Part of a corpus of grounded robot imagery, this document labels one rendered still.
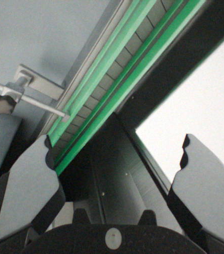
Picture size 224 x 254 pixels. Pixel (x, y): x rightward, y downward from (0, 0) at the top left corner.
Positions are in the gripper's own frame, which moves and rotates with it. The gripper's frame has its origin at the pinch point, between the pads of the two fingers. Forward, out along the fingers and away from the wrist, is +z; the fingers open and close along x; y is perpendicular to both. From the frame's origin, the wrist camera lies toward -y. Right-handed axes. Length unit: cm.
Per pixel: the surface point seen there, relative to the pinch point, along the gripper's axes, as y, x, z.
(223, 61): -5.0, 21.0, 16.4
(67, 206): 41.3, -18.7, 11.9
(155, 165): 13.6, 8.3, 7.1
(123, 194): 26.6, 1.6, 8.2
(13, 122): 12.0, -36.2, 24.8
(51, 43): -10.5, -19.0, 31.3
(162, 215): 21.0, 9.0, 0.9
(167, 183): 14.2, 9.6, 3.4
